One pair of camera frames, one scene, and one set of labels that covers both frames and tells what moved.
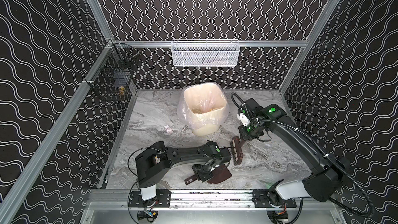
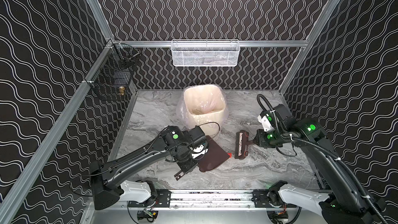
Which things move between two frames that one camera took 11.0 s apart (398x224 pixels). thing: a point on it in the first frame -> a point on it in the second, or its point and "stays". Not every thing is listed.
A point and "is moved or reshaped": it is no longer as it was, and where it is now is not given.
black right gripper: [246, 138] -> [259, 140]
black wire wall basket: [113, 77] stays
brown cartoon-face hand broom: [236, 150] is moved or reshaped
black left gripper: [203, 171] -> [189, 165]
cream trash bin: [205, 103] stays
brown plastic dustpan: [220, 173] is moved or reshaped
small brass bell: [122, 89] stays
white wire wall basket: [205, 53] stays
